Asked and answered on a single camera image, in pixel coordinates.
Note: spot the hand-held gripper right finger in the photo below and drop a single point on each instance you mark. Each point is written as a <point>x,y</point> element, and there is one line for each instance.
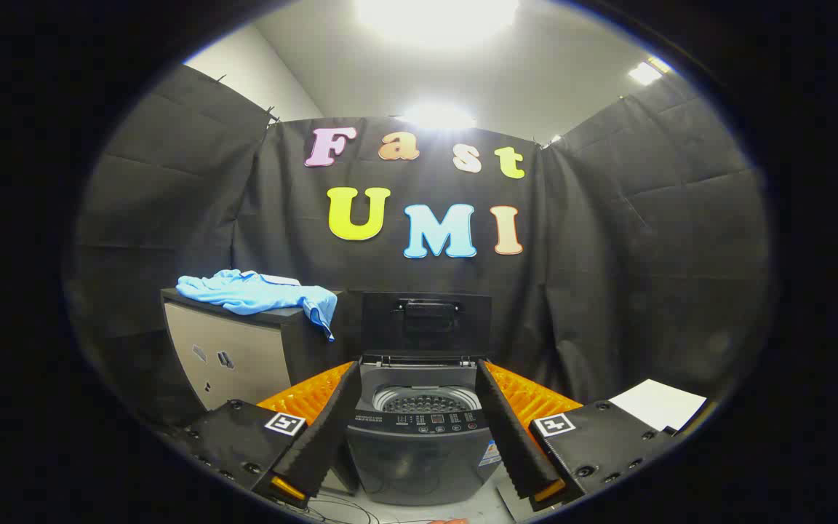
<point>506,422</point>

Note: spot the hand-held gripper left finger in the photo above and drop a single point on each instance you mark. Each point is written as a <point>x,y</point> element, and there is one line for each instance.
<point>328,422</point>

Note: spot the dark grey washing machine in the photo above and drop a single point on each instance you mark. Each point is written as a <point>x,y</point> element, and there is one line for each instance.
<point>419,458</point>

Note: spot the tinted washing machine lid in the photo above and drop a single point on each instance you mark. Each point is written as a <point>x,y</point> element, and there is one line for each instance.
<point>426,331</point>

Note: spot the light blue polo shirt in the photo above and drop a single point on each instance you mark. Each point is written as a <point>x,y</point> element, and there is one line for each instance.
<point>259,291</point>

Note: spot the dark grey cabinet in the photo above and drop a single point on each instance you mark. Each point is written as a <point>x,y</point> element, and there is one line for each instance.
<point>244,356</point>

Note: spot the white paper sheet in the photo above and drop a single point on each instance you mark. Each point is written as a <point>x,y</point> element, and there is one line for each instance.
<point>655,404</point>

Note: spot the small ceiling light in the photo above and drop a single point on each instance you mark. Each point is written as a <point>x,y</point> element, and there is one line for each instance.
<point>437,116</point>

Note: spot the rectangular ceiling light panel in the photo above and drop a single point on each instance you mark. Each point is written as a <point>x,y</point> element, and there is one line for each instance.
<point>644,73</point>

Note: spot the large round ceiling light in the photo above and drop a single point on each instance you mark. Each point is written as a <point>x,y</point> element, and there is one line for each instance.
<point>437,18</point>

